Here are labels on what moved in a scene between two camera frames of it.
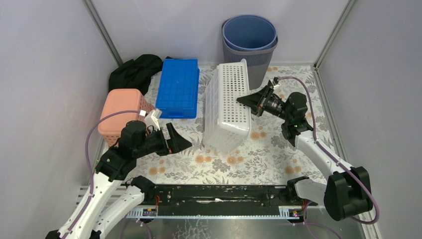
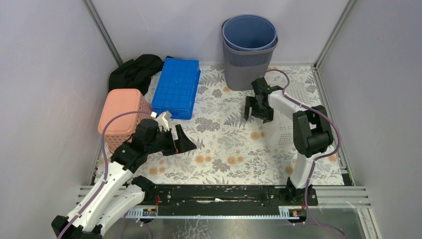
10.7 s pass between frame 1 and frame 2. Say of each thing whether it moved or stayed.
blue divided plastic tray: stayed
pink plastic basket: stayed
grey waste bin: stayed
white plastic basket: moved
